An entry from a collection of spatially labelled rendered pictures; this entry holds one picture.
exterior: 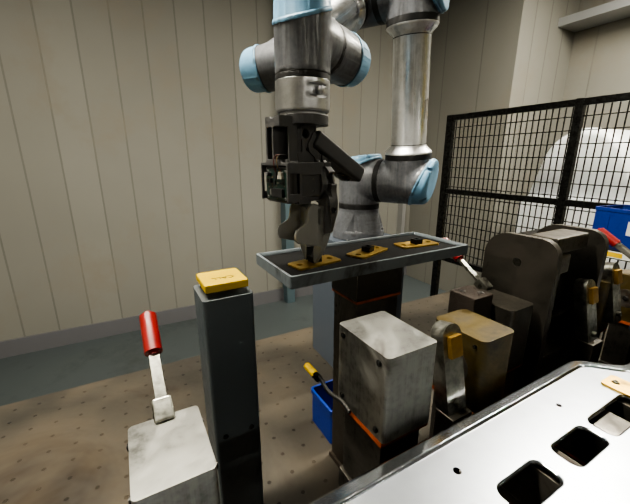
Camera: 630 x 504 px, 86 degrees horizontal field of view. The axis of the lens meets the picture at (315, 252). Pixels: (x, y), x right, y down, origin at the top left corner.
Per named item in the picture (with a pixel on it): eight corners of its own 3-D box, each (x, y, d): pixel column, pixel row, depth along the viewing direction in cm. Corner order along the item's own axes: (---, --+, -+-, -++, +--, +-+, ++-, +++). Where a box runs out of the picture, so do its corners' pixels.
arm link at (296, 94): (308, 89, 51) (344, 80, 45) (308, 122, 53) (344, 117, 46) (264, 83, 47) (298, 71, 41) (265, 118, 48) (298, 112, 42)
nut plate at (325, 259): (300, 271, 51) (300, 263, 50) (286, 265, 53) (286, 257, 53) (342, 261, 55) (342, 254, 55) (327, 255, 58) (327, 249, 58)
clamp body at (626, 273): (616, 411, 87) (652, 281, 78) (572, 389, 95) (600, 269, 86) (627, 402, 90) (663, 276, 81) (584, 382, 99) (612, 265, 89)
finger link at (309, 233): (289, 267, 50) (285, 205, 49) (320, 260, 54) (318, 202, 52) (301, 271, 48) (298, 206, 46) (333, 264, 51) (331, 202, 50)
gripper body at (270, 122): (261, 203, 51) (257, 116, 47) (307, 199, 56) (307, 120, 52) (289, 208, 45) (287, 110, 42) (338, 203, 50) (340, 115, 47)
